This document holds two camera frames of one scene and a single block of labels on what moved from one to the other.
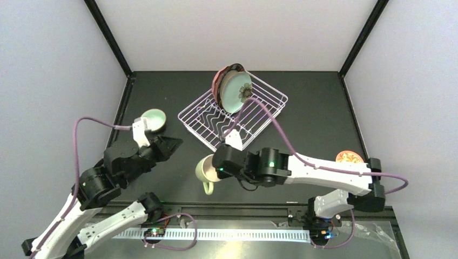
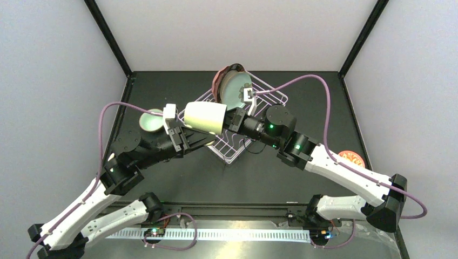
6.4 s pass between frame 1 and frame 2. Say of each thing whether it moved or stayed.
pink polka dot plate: stayed
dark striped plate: stayed
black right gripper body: moved
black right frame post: stayed
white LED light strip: stayed
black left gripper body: moved
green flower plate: stayed
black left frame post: stayed
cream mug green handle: moved
